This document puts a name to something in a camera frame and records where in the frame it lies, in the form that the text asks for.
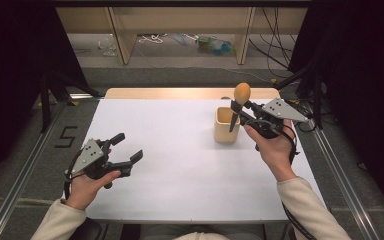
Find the wooden table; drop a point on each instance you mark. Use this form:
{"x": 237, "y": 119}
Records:
{"x": 166, "y": 93}

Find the person's right hand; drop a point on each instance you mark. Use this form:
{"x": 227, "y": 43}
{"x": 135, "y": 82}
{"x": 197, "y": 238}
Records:
{"x": 275, "y": 150}

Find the beige wooden shelf unit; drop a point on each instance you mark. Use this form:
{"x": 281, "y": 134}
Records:
{"x": 123, "y": 43}

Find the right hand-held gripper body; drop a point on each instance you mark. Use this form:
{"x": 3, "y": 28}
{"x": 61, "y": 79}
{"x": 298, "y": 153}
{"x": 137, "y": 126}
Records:
{"x": 285, "y": 110}

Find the white table cover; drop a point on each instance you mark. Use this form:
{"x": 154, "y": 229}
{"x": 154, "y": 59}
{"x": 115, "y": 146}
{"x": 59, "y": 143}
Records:
{"x": 186, "y": 186}

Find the clear plastic wrapper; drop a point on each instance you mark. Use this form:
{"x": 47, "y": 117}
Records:
{"x": 108, "y": 46}

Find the metal floor rail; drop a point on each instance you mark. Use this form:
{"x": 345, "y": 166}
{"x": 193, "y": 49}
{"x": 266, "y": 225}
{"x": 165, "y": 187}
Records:
{"x": 20, "y": 190}
{"x": 350, "y": 200}

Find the person's body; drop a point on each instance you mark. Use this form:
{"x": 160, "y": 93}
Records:
{"x": 200, "y": 233}

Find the person's left hand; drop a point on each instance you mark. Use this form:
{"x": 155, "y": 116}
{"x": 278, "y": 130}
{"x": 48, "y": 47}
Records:
{"x": 85, "y": 191}

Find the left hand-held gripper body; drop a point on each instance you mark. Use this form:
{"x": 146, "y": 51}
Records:
{"x": 87, "y": 156}

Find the square wooden cup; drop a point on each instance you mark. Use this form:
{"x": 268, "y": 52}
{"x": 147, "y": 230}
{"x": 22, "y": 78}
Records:
{"x": 221, "y": 133}

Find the black metal stand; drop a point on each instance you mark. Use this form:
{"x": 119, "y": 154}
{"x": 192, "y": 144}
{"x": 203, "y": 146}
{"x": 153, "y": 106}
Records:
{"x": 317, "y": 100}
{"x": 46, "y": 106}

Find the colourful plastic bag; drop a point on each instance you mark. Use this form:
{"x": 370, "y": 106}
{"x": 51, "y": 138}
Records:
{"x": 216, "y": 46}

